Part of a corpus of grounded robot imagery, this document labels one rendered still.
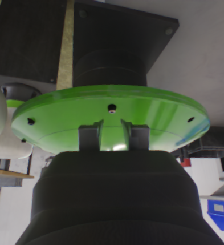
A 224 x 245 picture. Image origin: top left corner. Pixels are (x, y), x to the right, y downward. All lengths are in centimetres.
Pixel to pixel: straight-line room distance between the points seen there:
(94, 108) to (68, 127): 4
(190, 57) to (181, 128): 18
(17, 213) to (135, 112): 506
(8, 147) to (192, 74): 55
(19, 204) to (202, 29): 507
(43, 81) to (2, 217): 481
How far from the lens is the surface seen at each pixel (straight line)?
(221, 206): 115
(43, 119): 20
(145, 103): 17
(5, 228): 529
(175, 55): 36
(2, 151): 62
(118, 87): 16
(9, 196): 522
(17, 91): 68
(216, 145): 78
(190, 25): 31
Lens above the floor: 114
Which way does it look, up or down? 20 degrees down
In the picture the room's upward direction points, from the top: 179 degrees clockwise
